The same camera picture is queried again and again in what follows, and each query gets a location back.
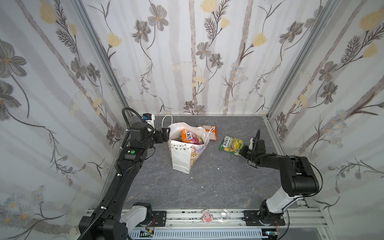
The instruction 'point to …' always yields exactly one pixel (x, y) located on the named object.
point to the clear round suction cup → (225, 214)
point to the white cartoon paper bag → (184, 155)
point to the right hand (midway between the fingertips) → (237, 145)
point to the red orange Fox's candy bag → (186, 136)
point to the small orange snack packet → (213, 133)
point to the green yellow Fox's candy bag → (231, 144)
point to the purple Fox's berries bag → (196, 140)
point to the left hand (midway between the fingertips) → (161, 124)
